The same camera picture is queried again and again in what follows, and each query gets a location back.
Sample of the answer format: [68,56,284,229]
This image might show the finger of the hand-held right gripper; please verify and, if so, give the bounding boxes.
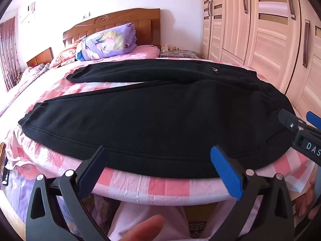
[306,112,321,132]
[278,109,308,132]

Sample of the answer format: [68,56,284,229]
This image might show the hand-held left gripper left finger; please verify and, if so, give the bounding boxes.
[26,146,111,241]

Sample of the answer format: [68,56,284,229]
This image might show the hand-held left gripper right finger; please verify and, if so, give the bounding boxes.
[210,145,293,241]

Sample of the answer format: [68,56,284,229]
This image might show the black pants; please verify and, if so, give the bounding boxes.
[18,58,296,180]

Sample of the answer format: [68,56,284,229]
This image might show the person's left hand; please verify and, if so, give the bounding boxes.
[118,215,165,241]

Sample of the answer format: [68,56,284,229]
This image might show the pink checked bed sheet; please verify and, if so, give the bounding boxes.
[0,44,321,241]

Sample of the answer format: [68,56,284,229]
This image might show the person's light pink clothing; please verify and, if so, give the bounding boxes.
[107,202,208,241]

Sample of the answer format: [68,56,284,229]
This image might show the light wooden wardrobe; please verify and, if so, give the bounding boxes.
[201,0,321,131]

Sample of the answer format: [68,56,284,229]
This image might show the bed with mauve bedding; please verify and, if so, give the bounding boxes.
[0,63,54,116]

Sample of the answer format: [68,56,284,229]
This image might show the orange floral pillow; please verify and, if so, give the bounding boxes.
[49,36,87,68]

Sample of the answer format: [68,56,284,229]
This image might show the plain wooden headboard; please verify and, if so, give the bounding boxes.
[26,47,54,67]

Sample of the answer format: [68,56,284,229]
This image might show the grey floral cloth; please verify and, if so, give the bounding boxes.
[159,49,201,59]

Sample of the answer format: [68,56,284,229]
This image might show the folded purple floral quilt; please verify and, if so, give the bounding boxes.
[75,23,138,61]

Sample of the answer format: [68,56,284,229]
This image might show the maroon patterned curtain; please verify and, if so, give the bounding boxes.
[0,16,17,92]

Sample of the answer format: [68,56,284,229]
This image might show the carved wooden headboard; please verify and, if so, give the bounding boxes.
[63,8,161,49]

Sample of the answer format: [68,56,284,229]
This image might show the white air conditioner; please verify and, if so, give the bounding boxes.
[19,2,36,23]

